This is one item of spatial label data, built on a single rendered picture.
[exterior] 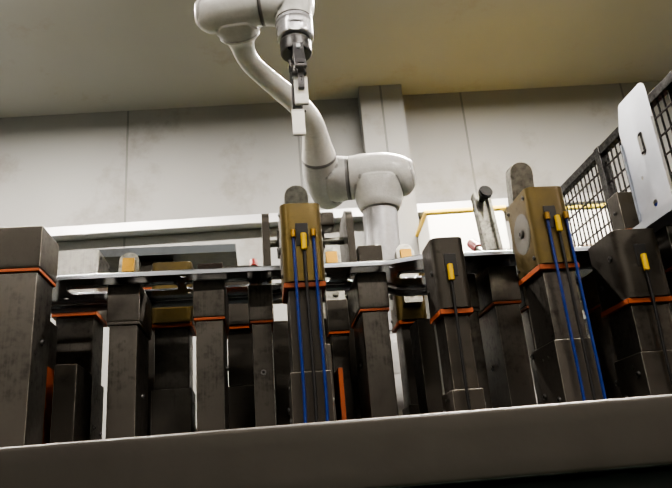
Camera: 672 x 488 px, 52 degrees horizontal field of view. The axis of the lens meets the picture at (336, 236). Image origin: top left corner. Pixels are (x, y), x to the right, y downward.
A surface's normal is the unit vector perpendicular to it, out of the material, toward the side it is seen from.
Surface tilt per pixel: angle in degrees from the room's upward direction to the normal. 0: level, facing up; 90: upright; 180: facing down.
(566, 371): 90
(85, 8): 180
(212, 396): 90
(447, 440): 90
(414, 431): 90
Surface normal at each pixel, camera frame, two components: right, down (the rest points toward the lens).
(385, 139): 0.03, -0.35
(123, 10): 0.08, 0.93
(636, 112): -0.99, 0.04
